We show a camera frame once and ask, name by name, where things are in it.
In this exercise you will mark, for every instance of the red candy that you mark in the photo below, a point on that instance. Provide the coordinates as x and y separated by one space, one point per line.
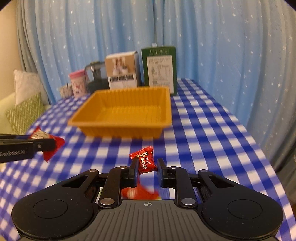
145 158

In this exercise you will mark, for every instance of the green zigzag cushion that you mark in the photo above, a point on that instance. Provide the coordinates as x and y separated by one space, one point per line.
23 115

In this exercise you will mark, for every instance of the blue star-patterned curtain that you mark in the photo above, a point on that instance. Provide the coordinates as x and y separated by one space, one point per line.
241 52

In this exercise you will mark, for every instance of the small patterned ceramic cup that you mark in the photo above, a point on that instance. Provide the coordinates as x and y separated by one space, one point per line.
66 91

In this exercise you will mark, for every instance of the white humidifier product box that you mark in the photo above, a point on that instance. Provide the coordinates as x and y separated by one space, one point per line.
123 70

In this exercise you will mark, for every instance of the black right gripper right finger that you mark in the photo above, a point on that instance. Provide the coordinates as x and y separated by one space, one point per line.
178 179

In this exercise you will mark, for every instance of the red snack wrapper below gripper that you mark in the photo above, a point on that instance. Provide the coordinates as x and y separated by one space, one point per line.
139 193

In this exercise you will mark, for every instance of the white lace cushion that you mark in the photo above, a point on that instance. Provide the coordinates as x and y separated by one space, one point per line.
28 84

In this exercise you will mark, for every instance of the green blue carton box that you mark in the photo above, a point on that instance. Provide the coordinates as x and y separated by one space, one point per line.
160 67

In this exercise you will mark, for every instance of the orange plastic tray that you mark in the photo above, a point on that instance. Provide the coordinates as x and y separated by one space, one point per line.
137 113

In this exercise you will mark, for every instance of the blue white checkered tablecloth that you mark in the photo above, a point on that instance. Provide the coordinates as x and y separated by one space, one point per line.
203 135

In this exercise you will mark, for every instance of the pink Hello Kitty cup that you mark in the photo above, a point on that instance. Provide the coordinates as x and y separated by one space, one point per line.
78 83

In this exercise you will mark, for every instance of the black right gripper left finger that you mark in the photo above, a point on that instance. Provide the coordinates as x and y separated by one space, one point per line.
117 179

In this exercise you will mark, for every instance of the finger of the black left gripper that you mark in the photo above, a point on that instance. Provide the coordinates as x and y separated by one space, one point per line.
16 148

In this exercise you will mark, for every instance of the red silver snack packet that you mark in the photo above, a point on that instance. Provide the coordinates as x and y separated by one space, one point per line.
46 143

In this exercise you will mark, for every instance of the dark green glass jar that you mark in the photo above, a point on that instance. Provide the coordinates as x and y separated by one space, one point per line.
96 76

